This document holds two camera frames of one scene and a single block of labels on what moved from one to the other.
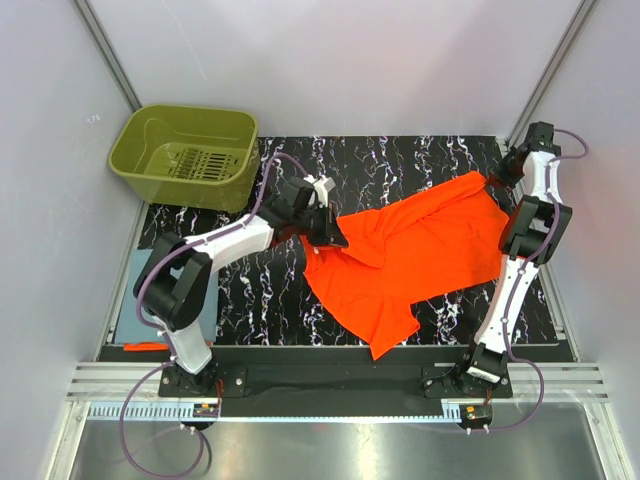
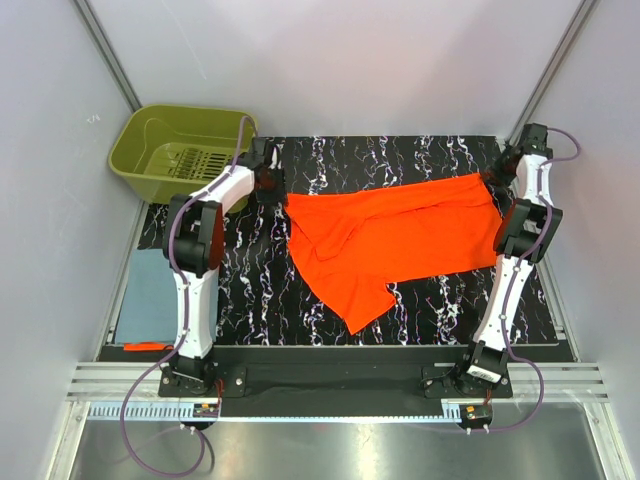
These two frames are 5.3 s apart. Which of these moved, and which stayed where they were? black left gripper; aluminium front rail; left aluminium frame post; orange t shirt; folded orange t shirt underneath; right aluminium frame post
Moved: black left gripper; orange t shirt
Stayed: folded orange t shirt underneath; right aluminium frame post; left aluminium frame post; aluminium front rail
